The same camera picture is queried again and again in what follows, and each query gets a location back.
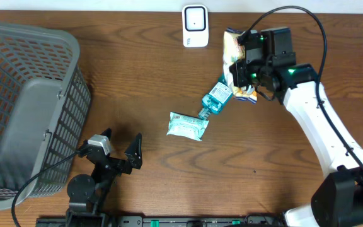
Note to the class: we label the green wet wipes pack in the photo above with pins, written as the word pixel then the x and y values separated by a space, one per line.
pixel 185 126

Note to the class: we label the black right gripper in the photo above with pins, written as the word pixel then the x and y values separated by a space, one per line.
pixel 240 70

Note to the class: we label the grey plastic shopping basket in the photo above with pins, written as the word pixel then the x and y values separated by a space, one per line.
pixel 44 102

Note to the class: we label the large snack bag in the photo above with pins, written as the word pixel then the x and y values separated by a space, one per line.
pixel 232 52

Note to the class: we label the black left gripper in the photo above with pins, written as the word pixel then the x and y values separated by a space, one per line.
pixel 125 168

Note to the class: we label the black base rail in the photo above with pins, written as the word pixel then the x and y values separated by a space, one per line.
pixel 138 221

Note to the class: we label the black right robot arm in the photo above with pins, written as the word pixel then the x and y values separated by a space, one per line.
pixel 339 199

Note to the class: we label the teal mouthwash bottle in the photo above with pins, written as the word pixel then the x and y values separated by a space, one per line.
pixel 214 101

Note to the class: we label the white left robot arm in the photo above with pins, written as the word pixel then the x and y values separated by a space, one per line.
pixel 87 193

